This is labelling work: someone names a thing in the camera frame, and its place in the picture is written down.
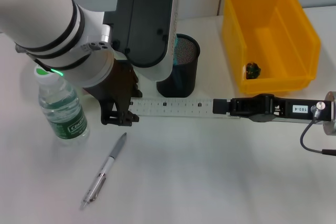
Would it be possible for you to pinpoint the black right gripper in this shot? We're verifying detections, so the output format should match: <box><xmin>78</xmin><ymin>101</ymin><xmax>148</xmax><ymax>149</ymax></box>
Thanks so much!
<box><xmin>213</xmin><ymin>93</ymin><xmax>329</xmax><ymax>124</ymax></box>

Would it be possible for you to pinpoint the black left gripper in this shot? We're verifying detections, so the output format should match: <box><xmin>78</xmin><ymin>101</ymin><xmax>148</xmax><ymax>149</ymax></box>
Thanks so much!
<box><xmin>83</xmin><ymin>59</ymin><xmax>144</xmax><ymax>126</ymax></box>

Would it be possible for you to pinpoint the grey pen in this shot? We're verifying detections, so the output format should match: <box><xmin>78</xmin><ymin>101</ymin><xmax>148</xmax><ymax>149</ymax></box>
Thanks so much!
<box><xmin>78</xmin><ymin>132</ymin><xmax>129</xmax><ymax>210</ymax></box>

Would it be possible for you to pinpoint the transparent plastic ruler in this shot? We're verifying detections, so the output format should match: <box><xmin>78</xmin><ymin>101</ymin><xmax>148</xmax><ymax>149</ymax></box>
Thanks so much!
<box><xmin>129</xmin><ymin>98</ymin><xmax>243</xmax><ymax>119</ymax></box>

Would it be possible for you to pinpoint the green plastic wrapper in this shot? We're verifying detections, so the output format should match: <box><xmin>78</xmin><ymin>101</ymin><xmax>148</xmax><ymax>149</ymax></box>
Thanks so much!
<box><xmin>245</xmin><ymin>61</ymin><xmax>263</xmax><ymax>80</ymax></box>

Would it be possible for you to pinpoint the clear water bottle green label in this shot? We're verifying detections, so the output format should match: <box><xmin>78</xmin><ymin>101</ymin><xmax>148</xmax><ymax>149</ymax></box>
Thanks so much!
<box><xmin>34</xmin><ymin>65</ymin><xmax>90</xmax><ymax>141</ymax></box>

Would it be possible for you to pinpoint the black mesh pen cup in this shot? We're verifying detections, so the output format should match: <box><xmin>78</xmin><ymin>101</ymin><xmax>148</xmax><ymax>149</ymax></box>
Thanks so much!
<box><xmin>156</xmin><ymin>34</ymin><xmax>201</xmax><ymax>98</ymax></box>

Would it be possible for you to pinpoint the yellow plastic storage bin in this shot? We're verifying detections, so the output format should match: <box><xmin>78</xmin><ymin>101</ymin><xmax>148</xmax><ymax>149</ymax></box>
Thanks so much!
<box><xmin>222</xmin><ymin>0</ymin><xmax>322</xmax><ymax>97</ymax></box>

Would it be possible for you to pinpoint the right gripper cable with plug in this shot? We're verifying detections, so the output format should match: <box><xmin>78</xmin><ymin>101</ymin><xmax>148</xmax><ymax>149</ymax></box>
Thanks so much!
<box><xmin>300</xmin><ymin>101</ymin><xmax>336</xmax><ymax>156</ymax></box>

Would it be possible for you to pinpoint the gripper cable with plug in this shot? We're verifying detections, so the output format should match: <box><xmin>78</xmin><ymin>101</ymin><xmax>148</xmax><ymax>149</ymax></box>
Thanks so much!
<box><xmin>300</xmin><ymin>101</ymin><xmax>336</xmax><ymax>156</ymax></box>
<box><xmin>15</xmin><ymin>43</ymin><xmax>50</xmax><ymax>72</ymax></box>

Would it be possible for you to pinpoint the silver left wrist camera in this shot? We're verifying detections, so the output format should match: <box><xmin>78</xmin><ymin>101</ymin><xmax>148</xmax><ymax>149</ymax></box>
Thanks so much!
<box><xmin>102</xmin><ymin>0</ymin><xmax>180</xmax><ymax>82</ymax></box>

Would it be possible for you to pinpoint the left gripper cable with plug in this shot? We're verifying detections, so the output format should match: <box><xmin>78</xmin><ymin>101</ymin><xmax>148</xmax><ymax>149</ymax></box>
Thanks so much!
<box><xmin>15</xmin><ymin>43</ymin><xmax>50</xmax><ymax>72</ymax></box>

